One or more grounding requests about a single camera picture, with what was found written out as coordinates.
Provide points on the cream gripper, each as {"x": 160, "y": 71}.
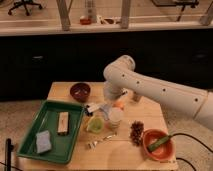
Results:
{"x": 111, "y": 97}

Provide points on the white black dish brush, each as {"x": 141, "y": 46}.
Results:
{"x": 91, "y": 108}

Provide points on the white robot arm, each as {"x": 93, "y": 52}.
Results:
{"x": 120, "y": 74}

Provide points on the purple bowl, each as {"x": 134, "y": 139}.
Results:
{"x": 80, "y": 92}

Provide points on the orange bowl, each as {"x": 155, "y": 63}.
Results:
{"x": 162, "y": 153}

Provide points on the small red bowl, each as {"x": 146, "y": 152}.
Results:
{"x": 85, "y": 21}

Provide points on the orange fruit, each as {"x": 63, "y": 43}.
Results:
{"x": 119, "y": 105}

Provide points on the blue grey cloth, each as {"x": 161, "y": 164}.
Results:
{"x": 105, "y": 108}

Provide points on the metal cup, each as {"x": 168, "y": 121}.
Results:
{"x": 136, "y": 97}

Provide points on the small green cup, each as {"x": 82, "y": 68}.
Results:
{"x": 95, "y": 125}

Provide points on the bunch of dark grapes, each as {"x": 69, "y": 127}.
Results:
{"x": 137, "y": 129}

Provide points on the yellow banana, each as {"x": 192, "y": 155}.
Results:
{"x": 87, "y": 122}

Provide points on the wooden block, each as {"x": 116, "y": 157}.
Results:
{"x": 63, "y": 123}

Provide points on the green cucumber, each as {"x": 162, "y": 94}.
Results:
{"x": 152, "y": 147}

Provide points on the blue sponge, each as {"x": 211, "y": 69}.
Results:
{"x": 43, "y": 143}

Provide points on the black office chair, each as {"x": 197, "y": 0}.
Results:
{"x": 24, "y": 3}

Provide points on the black stand post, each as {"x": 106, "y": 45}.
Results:
{"x": 8, "y": 151}

